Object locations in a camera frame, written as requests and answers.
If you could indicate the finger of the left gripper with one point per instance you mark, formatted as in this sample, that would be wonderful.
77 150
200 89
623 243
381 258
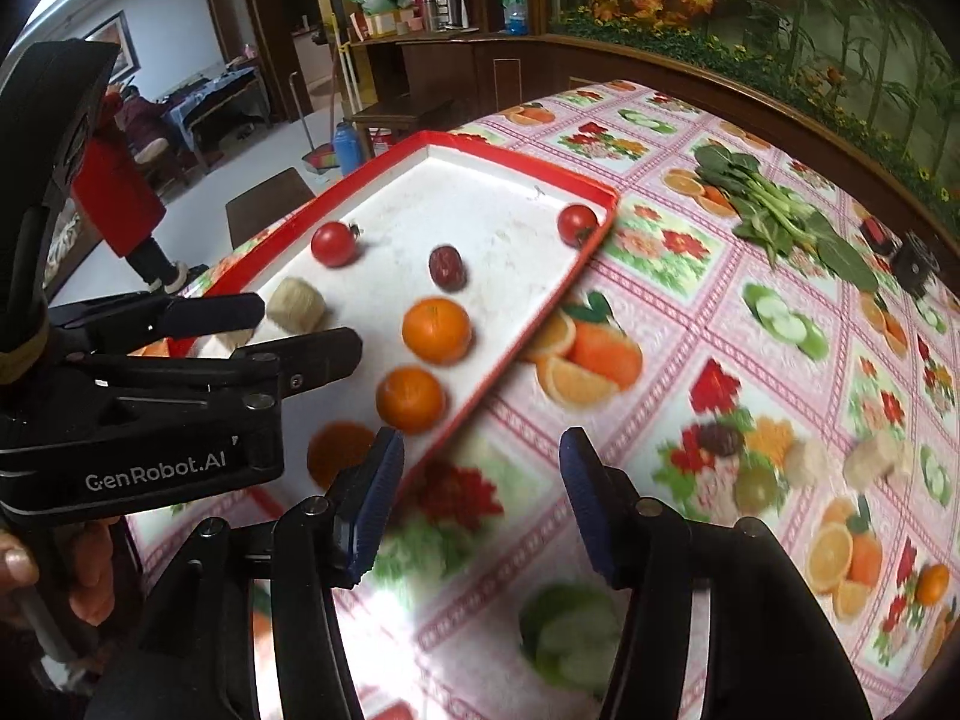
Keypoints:
262 375
133 320

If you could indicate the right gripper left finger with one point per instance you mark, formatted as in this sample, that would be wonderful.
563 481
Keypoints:
363 498

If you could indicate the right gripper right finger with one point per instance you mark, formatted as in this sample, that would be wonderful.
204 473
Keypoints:
604 505

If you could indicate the large red tomato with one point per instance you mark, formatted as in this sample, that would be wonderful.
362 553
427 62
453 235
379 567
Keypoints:
335 244

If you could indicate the dark red jujube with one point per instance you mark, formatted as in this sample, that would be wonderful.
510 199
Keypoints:
447 269
720 439

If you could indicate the beige biscuit in tray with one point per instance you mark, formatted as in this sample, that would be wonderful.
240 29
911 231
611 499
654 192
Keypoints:
296 306

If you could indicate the dark orange round fruit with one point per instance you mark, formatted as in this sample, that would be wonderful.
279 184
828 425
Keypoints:
336 447

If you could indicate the orange tangerine lower tray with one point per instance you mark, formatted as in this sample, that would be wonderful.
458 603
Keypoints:
411 399

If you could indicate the orange tangerine tray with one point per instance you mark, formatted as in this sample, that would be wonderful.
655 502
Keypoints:
411 399
437 330

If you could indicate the orange tangerine upper tray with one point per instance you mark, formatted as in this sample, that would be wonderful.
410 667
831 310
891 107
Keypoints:
437 330

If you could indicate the person in red coat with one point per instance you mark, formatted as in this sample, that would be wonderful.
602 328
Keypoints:
121 205

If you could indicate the dark wooden stool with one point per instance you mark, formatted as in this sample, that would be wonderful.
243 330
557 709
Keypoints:
264 204

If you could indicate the red rimmed white tray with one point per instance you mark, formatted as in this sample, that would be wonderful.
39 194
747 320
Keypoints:
497 207

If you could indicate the blue water jug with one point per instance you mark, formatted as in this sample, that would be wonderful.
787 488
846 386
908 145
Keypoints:
347 148

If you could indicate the seated person dark clothes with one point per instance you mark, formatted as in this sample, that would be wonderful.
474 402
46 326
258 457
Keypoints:
144 126

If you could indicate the floral plastic tablecloth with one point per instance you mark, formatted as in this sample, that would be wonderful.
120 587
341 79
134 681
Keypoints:
482 602

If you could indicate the blue cloth covered table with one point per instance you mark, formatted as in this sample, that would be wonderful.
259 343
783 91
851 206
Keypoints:
206 100

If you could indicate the small red tomato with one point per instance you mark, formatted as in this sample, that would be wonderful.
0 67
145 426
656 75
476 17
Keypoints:
575 224

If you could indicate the green leafy vegetable bunch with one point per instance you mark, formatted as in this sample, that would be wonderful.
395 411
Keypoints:
777 219

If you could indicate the tangerine on table lower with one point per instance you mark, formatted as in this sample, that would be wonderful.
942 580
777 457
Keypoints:
932 584

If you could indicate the red small object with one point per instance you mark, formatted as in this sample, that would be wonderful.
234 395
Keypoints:
877 237

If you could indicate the black small box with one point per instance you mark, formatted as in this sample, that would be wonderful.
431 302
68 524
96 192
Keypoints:
913 264

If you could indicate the framed wall picture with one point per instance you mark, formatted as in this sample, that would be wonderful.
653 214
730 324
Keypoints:
115 31

